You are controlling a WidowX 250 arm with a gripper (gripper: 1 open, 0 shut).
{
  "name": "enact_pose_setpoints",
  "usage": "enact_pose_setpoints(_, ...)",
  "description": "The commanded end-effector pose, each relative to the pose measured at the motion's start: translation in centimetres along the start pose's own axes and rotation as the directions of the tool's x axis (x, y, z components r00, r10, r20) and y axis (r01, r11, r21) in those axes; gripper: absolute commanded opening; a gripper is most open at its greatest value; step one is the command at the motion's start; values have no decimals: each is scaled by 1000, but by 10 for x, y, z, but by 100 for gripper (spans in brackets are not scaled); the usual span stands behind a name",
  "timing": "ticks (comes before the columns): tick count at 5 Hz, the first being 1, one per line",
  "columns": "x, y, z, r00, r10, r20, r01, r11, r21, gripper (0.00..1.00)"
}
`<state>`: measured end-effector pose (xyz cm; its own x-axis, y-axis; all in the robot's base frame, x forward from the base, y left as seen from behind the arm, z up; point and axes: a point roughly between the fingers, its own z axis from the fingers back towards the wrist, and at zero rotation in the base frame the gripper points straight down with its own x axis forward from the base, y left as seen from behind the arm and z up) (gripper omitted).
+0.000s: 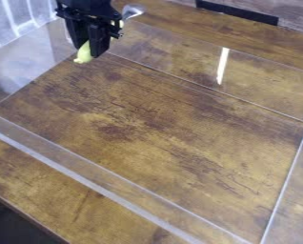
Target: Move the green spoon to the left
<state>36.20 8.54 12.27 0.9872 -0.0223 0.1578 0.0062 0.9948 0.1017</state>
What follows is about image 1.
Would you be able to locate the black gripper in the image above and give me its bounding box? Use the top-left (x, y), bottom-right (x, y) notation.
top-left (56, 0), bottom-right (122, 58)

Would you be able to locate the black bar on table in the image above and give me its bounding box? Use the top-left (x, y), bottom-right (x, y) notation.
top-left (195, 0), bottom-right (279, 26)

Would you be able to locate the clear acrylic enclosure wall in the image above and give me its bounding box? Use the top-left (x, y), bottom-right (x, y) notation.
top-left (0, 0), bottom-right (303, 244)

